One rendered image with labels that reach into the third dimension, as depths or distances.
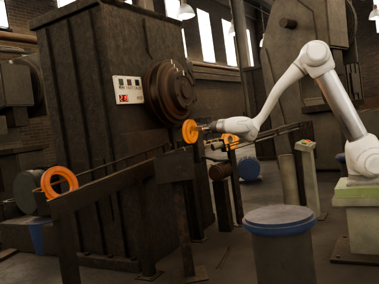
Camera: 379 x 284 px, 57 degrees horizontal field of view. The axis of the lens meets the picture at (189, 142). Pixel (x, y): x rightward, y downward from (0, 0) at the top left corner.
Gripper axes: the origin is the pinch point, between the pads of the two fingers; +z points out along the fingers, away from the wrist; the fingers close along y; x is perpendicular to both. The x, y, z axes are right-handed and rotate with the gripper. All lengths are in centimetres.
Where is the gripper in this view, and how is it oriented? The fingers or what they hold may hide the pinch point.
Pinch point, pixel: (190, 128)
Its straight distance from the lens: 226.8
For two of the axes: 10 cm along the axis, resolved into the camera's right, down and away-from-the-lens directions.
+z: -8.6, 0.4, 5.1
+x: -1.0, -9.9, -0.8
